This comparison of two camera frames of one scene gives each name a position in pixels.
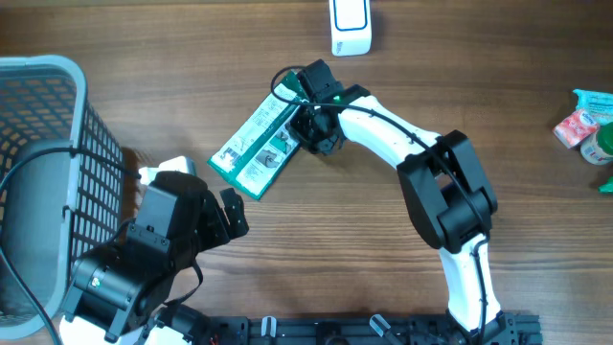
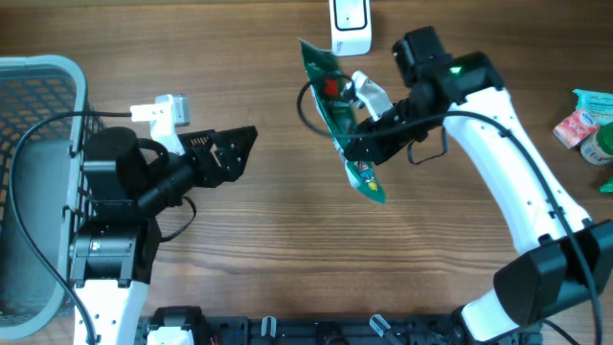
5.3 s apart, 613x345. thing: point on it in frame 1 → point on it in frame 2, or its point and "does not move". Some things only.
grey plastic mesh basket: (61, 185) does not move
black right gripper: (296, 126) → (379, 149)
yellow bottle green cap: (606, 187) does not move
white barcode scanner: (351, 27) does not move
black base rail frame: (365, 330) does not move
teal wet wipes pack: (599, 103) does not move
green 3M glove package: (261, 147) → (339, 113)
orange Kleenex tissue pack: (575, 126) does not move
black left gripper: (219, 231) → (230, 168)
